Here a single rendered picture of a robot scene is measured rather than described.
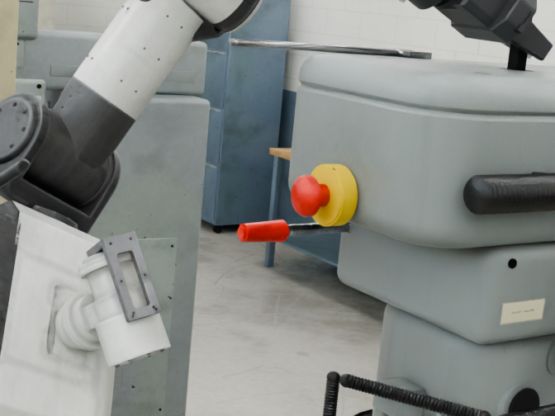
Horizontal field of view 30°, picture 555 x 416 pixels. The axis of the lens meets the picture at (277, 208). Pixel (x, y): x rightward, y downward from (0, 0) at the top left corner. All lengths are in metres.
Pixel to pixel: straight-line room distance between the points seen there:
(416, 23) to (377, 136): 6.63
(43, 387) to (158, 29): 0.42
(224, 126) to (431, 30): 1.94
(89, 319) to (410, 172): 0.37
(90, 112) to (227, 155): 7.24
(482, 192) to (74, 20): 9.83
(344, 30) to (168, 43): 7.01
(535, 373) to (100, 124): 0.55
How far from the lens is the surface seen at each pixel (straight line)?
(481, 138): 0.93
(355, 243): 1.14
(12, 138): 1.18
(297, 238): 7.64
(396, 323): 1.15
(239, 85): 8.40
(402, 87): 0.94
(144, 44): 1.21
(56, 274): 1.14
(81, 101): 1.21
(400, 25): 7.71
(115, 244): 1.04
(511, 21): 1.06
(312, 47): 1.09
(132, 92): 1.22
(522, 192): 0.93
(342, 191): 0.97
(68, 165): 1.21
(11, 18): 2.66
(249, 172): 8.58
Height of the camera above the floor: 1.94
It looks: 11 degrees down
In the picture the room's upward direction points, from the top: 5 degrees clockwise
